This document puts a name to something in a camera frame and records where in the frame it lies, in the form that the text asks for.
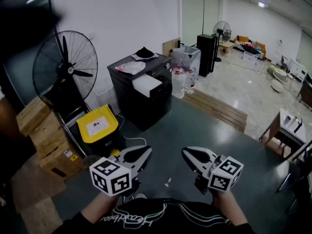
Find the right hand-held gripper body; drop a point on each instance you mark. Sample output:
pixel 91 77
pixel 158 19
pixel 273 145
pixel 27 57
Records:
pixel 224 174

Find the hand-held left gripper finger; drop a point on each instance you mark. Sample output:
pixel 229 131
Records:
pixel 136 147
pixel 142 163

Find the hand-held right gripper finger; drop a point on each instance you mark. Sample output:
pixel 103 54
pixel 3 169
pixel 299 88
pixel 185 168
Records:
pixel 202 150
pixel 195 166

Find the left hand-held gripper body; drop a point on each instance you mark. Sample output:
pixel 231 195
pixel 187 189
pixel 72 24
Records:
pixel 109 177

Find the white pull-out drawer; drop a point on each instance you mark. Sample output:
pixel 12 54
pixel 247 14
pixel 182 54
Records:
pixel 146 84

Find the person's left forearm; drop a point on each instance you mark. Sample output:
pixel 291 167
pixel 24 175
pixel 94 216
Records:
pixel 97 208

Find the person's right forearm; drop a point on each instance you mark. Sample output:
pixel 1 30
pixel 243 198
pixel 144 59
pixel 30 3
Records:
pixel 226 208

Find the pink detergent pouch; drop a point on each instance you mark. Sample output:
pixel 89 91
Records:
pixel 132 67

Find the small white paper scrap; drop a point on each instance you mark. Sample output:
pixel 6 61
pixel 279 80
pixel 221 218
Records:
pixel 167 184

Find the person's grey shoe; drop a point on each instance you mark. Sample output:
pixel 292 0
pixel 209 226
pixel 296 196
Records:
pixel 141 196

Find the black washing machine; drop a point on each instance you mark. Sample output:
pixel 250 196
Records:
pixel 136 111

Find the yellow-lidded black waste bin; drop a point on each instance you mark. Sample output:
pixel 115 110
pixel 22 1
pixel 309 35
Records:
pixel 97 125

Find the wooden slatted board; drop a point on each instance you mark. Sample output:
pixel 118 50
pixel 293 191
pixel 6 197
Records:
pixel 219 108

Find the person's black printed shirt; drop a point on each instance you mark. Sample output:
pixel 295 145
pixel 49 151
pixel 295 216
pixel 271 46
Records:
pixel 170 218

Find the brown white-topped side table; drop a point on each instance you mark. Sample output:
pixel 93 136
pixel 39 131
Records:
pixel 273 128

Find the flattened cardboard sheet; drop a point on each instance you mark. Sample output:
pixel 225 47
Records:
pixel 31 186

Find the clear plastic storage bin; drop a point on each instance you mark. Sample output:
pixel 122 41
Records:
pixel 192 57

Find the tall black cabinet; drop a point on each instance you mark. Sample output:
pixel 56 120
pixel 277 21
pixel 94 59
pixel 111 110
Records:
pixel 206 55

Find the black cloth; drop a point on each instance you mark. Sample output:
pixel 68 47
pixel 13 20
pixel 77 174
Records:
pixel 144 52

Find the round white low table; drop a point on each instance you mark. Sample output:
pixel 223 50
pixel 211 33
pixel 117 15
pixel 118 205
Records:
pixel 280 73
pixel 277 85

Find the white storage box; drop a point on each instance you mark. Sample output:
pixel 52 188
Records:
pixel 250 57

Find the plain wooden board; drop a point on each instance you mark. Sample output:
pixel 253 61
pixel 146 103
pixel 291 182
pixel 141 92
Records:
pixel 168 47

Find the small wooden table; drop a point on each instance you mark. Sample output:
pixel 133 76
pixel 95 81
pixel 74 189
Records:
pixel 226 44

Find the orange sofa with clothes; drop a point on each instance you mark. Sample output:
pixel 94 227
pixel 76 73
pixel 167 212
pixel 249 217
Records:
pixel 246 46

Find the dark brown wooden cabinet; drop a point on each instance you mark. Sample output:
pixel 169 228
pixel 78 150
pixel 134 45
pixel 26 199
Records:
pixel 306 91

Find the white cabinet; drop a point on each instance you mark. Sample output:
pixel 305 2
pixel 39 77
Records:
pixel 298 69

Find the ceiling light panel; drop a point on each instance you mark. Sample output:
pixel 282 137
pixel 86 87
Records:
pixel 261 4

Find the large black pedestal fan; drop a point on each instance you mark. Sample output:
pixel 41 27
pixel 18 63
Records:
pixel 69 69

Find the small black pedestal fan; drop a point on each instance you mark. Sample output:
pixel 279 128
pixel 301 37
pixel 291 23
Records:
pixel 221 32

